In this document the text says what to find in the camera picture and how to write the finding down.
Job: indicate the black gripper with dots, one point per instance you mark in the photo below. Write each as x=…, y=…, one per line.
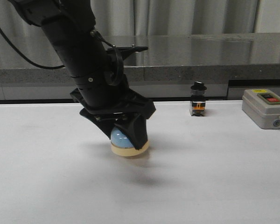
x=106, y=91

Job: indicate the blue and cream service bell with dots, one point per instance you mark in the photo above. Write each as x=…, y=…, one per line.
x=122, y=146

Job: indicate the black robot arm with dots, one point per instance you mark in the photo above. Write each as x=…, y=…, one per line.
x=69, y=25

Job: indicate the grey stone counter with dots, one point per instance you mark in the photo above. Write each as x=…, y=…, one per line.
x=227, y=64

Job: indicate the grey curtain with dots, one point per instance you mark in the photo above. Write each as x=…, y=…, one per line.
x=186, y=17

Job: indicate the grey push button box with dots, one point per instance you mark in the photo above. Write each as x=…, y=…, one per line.
x=263, y=107

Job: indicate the black selector switch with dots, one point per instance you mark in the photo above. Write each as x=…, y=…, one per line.
x=197, y=101

